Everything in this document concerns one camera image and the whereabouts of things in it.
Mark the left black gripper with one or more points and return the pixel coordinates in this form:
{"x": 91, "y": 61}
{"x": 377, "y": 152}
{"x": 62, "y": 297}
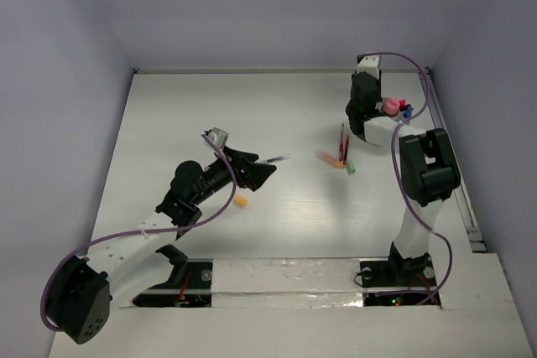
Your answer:
{"x": 242, "y": 167}

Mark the orange capped highlighter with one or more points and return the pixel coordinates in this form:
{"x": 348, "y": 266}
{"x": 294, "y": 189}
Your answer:
{"x": 240, "y": 201}

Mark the orange pastel highlighter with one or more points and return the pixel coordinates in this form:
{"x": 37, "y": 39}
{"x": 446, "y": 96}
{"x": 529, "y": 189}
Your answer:
{"x": 330, "y": 160}

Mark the black pink highlighter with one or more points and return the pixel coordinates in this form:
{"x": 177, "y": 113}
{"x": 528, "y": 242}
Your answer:
{"x": 403, "y": 103}

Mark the clear blue capped pen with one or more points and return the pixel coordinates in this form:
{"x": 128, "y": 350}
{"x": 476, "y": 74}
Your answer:
{"x": 407, "y": 114}

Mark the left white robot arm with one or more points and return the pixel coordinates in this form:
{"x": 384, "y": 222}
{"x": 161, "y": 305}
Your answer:
{"x": 91, "y": 281}

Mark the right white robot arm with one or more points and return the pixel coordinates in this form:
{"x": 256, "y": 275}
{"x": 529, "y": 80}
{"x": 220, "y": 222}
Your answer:
{"x": 425, "y": 167}

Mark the dark blue gel pen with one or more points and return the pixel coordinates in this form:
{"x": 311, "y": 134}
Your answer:
{"x": 275, "y": 159}

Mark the red gel pen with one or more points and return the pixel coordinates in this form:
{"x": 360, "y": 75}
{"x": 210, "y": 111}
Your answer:
{"x": 346, "y": 149}
{"x": 341, "y": 143}

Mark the white round pen holder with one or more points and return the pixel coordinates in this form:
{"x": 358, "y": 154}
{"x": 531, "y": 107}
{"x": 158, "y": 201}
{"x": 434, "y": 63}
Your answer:
{"x": 379, "y": 128}

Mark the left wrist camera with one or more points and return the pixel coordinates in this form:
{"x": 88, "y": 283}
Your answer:
{"x": 216, "y": 136}

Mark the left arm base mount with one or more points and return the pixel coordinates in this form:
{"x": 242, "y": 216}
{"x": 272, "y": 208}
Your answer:
{"x": 187, "y": 286}

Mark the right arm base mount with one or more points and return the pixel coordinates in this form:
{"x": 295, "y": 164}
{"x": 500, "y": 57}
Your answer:
{"x": 382, "y": 288}

